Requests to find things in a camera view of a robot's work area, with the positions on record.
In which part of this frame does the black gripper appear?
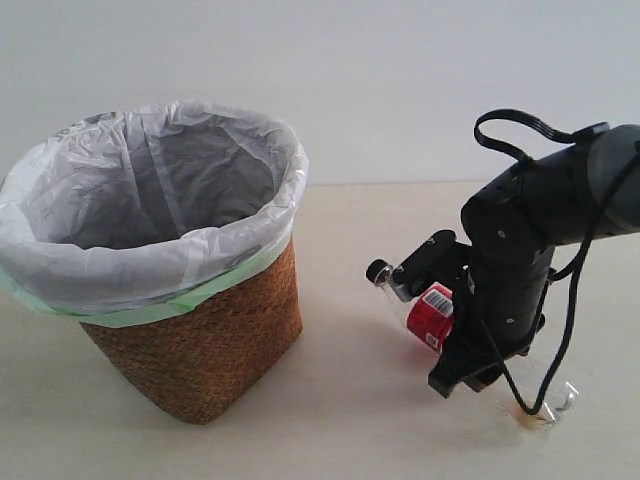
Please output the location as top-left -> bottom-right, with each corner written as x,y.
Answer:
428,241 -> 555,398

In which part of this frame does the clear cola bottle red label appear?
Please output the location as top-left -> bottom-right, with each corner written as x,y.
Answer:
366,259 -> 579,429

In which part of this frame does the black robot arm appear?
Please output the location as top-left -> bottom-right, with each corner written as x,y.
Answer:
428,125 -> 639,397

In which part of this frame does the white and green bin liner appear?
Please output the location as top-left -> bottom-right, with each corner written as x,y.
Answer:
1,100 -> 309,328

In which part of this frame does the brown woven wicker basket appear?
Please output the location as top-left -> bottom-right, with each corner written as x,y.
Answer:
81,243 -> 303,425

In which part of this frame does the black cable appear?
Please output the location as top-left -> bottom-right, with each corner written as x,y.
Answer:
473,108 -> 640,415

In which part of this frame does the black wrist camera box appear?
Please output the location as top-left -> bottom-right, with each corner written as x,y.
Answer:
392,229 -> 471,303

